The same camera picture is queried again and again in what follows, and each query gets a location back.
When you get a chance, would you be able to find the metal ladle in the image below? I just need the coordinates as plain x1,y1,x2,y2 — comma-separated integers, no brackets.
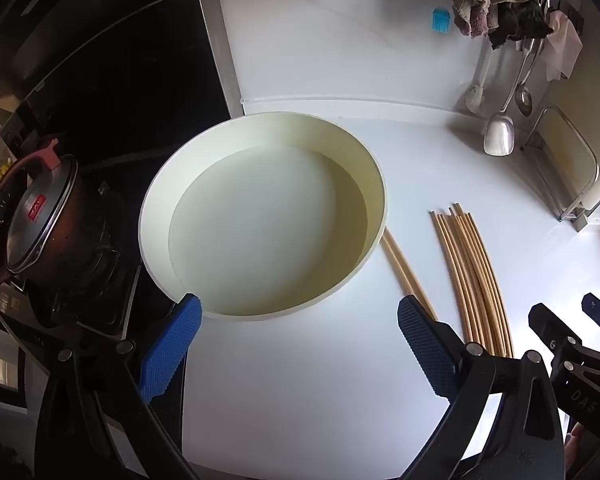
515,40,545,117

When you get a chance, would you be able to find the white round plastic basin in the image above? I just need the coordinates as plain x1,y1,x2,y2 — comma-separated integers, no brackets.
138,111,391,322

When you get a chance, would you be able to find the black gas stove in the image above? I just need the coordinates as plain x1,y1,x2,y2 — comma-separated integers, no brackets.
0,150,201,411

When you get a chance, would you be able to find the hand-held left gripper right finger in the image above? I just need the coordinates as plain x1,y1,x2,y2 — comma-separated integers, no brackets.
396,295,567,480

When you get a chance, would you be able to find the black cloth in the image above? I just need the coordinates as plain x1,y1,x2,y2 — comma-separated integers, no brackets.
489,0,553,51

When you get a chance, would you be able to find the dark brown cooking pot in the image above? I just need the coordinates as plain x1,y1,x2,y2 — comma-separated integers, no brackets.
7,152,131,293

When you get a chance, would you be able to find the long wooden chopstick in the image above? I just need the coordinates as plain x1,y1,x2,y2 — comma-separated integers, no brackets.
383,228,439,321
380,231,421,301

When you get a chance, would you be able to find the metal spatula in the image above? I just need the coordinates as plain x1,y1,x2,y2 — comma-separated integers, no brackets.
482,35,546,157

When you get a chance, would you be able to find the silver metal trim strip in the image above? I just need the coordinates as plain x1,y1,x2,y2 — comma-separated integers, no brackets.
191,0,245,117

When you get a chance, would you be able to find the cream cutting board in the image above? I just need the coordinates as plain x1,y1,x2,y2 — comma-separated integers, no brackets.
540,107,598,208

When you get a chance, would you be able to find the metal wire rack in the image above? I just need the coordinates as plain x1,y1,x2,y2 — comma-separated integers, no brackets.
522,104,600,233

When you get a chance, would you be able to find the white dish brush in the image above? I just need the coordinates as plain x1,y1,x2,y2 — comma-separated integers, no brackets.
464,42,496,113

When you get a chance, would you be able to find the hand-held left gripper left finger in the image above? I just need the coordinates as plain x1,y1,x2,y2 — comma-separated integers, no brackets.
34,292,204,480

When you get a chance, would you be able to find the bundle of wooden chopsticks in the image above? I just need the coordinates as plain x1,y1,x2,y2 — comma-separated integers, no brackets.
430,202,515,359

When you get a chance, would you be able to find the white cloth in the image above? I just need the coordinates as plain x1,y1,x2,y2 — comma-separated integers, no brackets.
535,10,584,82

